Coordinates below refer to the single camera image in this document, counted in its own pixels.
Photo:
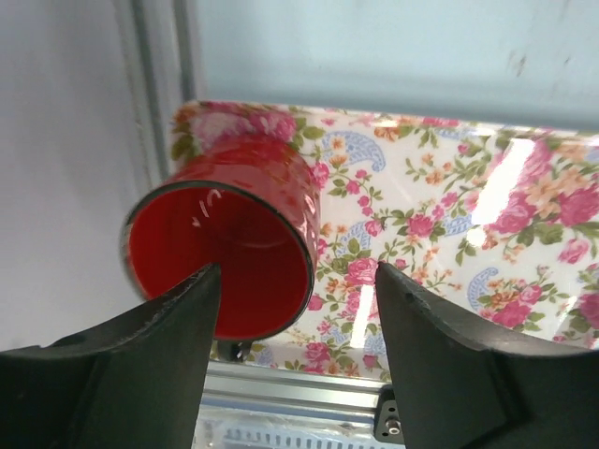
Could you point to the red mug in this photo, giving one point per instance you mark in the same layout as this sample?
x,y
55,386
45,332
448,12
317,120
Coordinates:
x,y
250,205

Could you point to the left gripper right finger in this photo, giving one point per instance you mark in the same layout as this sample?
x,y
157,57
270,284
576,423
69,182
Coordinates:
x,y
461,381

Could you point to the floral tray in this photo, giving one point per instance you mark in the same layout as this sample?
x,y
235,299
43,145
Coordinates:
x,y
501,220

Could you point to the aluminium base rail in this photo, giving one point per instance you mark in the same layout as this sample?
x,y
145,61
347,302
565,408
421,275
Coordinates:
x,y
254,407

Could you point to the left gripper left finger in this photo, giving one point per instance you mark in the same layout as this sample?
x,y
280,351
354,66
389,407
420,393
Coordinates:
x,y
135,381

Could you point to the left aluminium frame post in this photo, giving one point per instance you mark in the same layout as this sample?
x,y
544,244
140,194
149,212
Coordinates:
x,y
160,41

